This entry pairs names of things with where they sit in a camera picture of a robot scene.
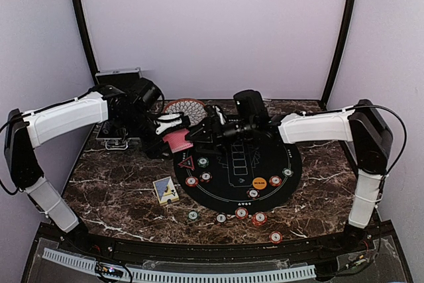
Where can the orange big blind button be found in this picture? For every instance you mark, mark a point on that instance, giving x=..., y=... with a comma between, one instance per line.
x=259, y=183

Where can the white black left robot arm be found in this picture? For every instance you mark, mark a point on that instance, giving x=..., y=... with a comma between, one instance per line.
x=29, y=130

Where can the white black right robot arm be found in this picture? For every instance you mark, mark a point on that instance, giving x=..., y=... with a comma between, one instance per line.
x=361, y=124

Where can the black red poker chip stack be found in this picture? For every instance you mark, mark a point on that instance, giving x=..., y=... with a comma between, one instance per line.
x=221, y=218

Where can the black chip mat front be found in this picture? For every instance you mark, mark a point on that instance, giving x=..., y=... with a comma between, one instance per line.
x=253, y=193

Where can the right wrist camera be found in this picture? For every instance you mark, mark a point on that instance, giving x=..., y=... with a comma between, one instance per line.
x=215, y=112

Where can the green chip mat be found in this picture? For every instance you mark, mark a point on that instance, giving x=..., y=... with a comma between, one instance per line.
x=203, y=162
x=287, y=172

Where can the white cable duct strip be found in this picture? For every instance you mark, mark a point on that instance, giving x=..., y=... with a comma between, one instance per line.
x=161, y=271

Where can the yellow card box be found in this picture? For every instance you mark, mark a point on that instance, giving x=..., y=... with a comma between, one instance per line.
x=165, y=191

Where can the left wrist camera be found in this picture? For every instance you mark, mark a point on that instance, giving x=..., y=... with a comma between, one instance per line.
x=170, y=122

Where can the red playing card deck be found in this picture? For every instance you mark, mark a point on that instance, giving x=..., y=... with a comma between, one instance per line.
x=177, y=140

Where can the red chip mat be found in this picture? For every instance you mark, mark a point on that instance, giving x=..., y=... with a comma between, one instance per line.
x=275, y=181
x=191, y=181

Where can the triangular all in button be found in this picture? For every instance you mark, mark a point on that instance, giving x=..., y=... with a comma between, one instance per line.
x=187, y=163

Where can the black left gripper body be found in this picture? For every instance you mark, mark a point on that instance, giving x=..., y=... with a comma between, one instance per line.
x=152, y=148

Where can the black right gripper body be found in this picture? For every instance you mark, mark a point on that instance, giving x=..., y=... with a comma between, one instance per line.
x=214, y=124

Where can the aluminium poker chip case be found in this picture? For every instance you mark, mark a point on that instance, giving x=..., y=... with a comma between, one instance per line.
x=113, y=134

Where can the round black poker mat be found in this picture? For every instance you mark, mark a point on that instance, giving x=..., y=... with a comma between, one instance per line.
x=233, y=171

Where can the patterned ceramic plate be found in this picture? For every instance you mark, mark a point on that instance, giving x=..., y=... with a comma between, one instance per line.
x=193, y=108

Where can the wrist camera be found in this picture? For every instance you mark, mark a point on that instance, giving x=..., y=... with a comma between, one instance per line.
x=170, y=122
x=215, y=112

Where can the black chip mat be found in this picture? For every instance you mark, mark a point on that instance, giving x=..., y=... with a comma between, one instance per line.
x=253, y=193
x=205, y=177

